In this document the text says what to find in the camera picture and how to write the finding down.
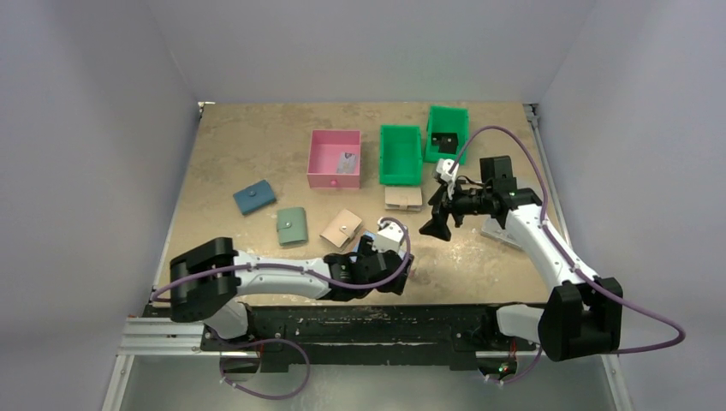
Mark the beige card holder with strap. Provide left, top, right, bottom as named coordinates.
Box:
left=384, top=186, right=423, bottom=211

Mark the brown card holder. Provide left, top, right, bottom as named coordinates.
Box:
left=353, top=231, right=414, bottom=281

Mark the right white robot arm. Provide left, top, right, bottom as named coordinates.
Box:
left=420, top=156, right=622, bottom=361

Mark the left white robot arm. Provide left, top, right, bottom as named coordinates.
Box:
left=158, top=235, right=414, bottom=340

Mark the cream card holder with snap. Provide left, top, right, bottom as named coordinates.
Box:
left=320, top=209, right=362, bottom=249

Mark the green card holder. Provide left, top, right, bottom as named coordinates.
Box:
left=277, top=206, right=308, bottom=247

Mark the blue card holder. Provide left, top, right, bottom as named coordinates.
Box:
left=232, top=179, right=277, bottom=216

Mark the left green bin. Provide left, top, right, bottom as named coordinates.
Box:
left=379, top=125, right=423, bottom=186

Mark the green bin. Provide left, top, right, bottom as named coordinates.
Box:
left=424, top=105, right=469, bottom=164
left=379, top=125, right=423, bottom=186

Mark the right green bin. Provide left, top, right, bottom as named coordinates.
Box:
left=424, top=105, right=469, bottom=164

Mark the pink open box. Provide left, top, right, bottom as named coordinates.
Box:
left=306, top=129, right=361, bottom=189

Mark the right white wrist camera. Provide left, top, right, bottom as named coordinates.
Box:
left=432, top=158, right=459, bottom=185

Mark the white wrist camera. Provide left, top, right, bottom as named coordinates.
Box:
left=432, top=158, right=459, bottom=185
left=372, top=221, right=404, bottom=253

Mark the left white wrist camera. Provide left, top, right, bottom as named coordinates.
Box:
left=372, top=221, right=404, bottom=253

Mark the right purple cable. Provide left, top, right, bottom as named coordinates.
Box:
left=450, top=124, right=687, bottom=387

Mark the purple cable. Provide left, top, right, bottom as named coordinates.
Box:
left=150, top=217, right=413, bottom=402
left=450, top=124, right=687, bottom=387

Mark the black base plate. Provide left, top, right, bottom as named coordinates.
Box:
left=196, top=304, right=536, bottom=377

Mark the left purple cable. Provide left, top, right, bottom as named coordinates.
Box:
left=150, top=217, right=413, bottom=402

